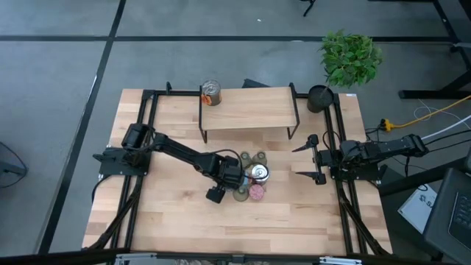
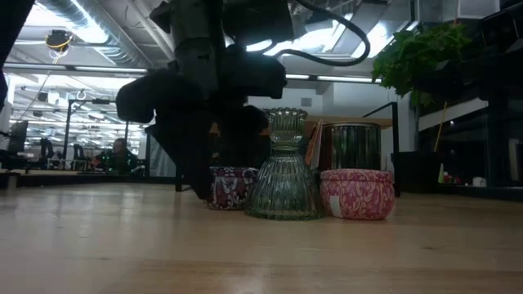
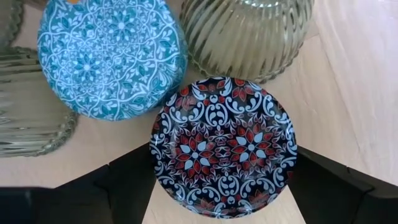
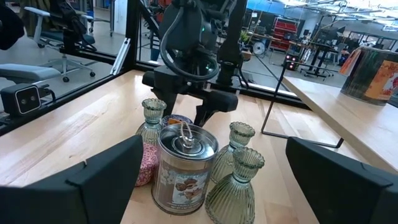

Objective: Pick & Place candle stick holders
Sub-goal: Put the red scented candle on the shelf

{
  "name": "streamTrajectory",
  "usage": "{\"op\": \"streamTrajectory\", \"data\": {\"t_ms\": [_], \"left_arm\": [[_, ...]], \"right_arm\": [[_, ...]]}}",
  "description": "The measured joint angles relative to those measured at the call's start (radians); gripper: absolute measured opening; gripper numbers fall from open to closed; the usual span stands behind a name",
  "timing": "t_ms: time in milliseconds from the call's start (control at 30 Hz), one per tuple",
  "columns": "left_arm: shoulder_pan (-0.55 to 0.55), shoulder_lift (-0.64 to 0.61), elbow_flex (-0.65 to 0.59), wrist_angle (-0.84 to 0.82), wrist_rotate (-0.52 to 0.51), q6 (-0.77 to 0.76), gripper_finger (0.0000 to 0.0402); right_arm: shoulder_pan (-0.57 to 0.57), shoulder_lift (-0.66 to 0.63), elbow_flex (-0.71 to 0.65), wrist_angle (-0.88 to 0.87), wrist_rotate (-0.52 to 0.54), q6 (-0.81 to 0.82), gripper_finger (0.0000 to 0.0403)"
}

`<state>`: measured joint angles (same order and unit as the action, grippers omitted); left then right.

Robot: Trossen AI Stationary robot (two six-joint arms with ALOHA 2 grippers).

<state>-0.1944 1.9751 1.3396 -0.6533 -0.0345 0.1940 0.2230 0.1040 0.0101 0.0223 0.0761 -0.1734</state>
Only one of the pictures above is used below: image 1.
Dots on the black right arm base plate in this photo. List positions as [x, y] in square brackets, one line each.
[368, 174]

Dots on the small white label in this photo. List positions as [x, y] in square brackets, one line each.
[350, 95]

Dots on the black plant pot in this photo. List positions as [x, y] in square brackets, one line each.
[318, 101]

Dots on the pink patterned candle tin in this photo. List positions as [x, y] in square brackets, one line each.
[257, 192]

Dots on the wooden shelf riser black legs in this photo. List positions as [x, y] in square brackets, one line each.
[250, 106]

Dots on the silver tin can orange label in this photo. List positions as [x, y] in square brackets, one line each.
[261, 173]
[211, 90]

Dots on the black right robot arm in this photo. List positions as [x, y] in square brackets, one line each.
[386, 147]

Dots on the white printed box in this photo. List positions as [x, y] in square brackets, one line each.
[417, 210]

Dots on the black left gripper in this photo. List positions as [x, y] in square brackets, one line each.
[230, 173]

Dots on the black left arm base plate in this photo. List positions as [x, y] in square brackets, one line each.
[110, 169]

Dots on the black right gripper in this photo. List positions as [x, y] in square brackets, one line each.
[325, 158]

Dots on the black front crossbar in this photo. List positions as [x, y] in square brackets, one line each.
[73, 257]

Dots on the green leafy potted plant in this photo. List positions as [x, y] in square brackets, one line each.
[349, 59]

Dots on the black laptop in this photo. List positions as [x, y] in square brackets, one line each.
[441, 221]

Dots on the black aluminium table frame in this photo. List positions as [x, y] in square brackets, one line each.
[180, 92]

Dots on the silver metal bracket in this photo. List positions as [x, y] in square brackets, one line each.
[340, 261]

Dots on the black desk frame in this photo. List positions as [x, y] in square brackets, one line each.
[423, 94]

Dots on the black slanted beam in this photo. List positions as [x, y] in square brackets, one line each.
[416, 180]

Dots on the grey floor stand foot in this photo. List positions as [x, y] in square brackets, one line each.
[13, 169]

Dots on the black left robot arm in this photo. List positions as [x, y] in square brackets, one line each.
[184, 151]

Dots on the black stand leg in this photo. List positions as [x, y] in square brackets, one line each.
[309, 7]

